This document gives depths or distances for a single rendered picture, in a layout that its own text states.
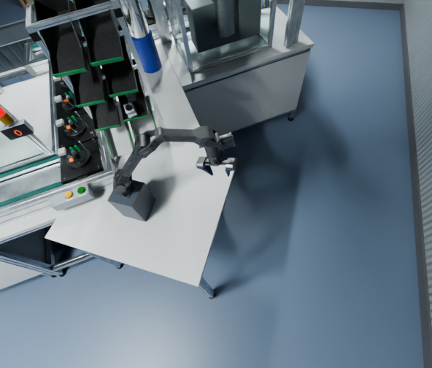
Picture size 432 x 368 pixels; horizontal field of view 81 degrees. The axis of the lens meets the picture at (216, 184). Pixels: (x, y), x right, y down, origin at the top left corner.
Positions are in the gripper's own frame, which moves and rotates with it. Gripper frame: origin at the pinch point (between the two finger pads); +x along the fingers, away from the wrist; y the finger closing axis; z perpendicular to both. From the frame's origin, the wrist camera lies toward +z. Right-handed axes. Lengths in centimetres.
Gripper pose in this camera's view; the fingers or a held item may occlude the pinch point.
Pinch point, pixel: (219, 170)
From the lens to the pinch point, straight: 118.5
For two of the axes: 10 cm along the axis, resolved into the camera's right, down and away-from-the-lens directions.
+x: 2.4, 6.5, 7.2
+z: 2.9, -7.6, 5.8
